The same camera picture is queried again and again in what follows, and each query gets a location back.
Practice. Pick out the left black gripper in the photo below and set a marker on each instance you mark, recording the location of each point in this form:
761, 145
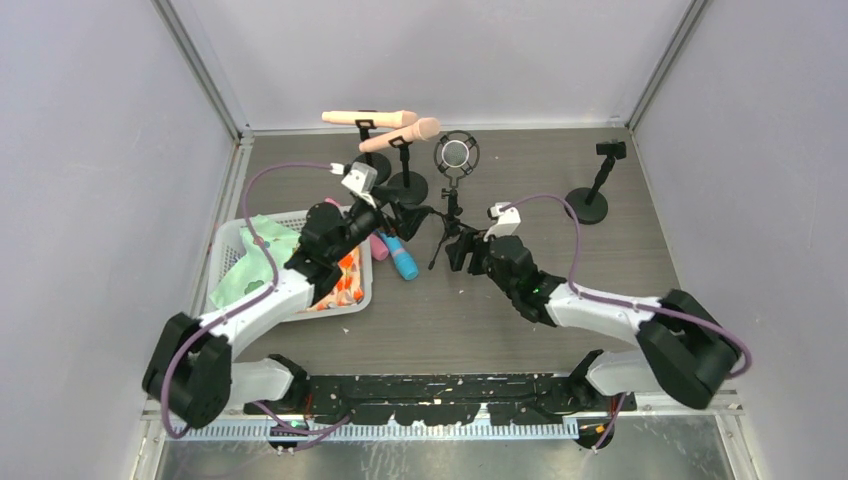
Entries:
392, 216

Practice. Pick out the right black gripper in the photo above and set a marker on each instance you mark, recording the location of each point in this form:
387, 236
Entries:
468, 249

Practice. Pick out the black tripod shock mount stand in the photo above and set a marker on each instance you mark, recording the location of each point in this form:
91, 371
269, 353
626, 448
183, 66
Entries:
452, 226

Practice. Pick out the blue toy microphone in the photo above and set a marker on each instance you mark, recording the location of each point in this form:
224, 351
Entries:
403, 261

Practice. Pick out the black round base clip stand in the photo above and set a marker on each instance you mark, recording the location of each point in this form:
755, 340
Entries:
378, 161

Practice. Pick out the beige microphone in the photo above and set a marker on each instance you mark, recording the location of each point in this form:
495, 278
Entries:
388, 120
420, 130

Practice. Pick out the black glitter microphone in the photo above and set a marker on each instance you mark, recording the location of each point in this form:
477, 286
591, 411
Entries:
455, 154

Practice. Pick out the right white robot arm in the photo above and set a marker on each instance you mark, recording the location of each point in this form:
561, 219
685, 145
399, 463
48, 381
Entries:
679, 348

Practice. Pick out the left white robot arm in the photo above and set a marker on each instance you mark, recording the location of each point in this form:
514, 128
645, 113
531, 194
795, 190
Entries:
191, 370

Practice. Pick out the pink toy microphone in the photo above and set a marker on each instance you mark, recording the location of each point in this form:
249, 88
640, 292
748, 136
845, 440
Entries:
379, 251

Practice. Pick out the orange patterned cloth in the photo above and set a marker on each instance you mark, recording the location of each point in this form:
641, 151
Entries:
348, 291

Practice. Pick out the green patterned cloth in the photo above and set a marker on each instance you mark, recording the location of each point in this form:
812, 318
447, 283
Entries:
239, 264

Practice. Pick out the white plastic basket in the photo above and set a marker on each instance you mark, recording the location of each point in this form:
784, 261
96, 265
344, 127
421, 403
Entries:
296, 220

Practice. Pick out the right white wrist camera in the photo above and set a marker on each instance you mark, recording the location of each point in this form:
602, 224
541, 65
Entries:
505, 220

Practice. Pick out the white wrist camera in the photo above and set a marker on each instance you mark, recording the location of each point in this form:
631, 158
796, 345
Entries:
505, 220
357, 177

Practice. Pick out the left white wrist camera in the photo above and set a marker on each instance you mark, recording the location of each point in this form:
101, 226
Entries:
357, 177

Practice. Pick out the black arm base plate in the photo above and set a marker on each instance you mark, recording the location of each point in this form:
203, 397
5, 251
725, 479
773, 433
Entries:
440, 400

